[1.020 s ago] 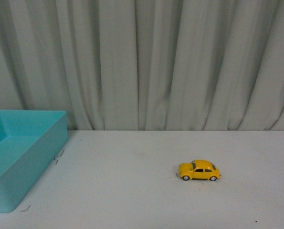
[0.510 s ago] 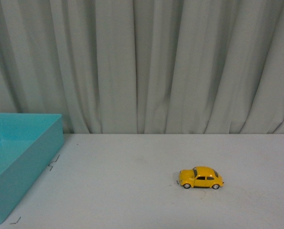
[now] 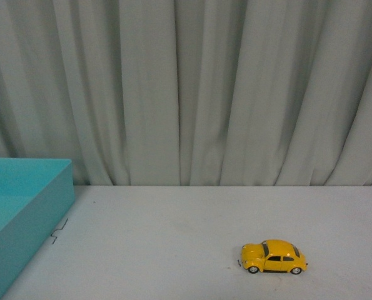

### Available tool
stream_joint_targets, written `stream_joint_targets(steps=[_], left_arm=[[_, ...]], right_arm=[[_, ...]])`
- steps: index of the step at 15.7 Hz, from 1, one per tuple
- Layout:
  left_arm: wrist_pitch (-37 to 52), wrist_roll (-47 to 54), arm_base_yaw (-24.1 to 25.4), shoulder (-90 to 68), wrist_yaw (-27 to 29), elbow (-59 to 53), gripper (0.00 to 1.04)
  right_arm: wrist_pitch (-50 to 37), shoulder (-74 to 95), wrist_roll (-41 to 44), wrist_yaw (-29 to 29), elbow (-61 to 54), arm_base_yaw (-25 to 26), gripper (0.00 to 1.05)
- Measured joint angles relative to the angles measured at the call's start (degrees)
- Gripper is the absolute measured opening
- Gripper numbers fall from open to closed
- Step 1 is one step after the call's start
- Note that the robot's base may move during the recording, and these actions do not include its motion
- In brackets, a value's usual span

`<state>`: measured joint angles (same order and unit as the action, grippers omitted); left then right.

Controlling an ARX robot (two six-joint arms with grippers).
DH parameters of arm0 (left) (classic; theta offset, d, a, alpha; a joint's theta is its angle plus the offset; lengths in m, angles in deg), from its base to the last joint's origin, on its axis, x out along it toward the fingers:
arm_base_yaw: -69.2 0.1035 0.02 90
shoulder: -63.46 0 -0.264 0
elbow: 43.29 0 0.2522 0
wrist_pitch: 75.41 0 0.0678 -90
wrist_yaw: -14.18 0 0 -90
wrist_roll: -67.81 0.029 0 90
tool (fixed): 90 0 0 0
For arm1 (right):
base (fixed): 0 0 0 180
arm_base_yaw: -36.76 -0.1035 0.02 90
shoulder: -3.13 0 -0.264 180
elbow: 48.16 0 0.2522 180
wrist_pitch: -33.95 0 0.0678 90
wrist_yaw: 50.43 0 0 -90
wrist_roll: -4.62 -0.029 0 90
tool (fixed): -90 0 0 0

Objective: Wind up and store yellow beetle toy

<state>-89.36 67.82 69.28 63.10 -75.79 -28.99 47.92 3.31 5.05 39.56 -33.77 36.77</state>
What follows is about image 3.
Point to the yellow beetle toy car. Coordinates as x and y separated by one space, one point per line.
272 256

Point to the white pleated curtain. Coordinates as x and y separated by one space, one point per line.
190 93

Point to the turquoise storage box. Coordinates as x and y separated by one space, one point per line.
35 194

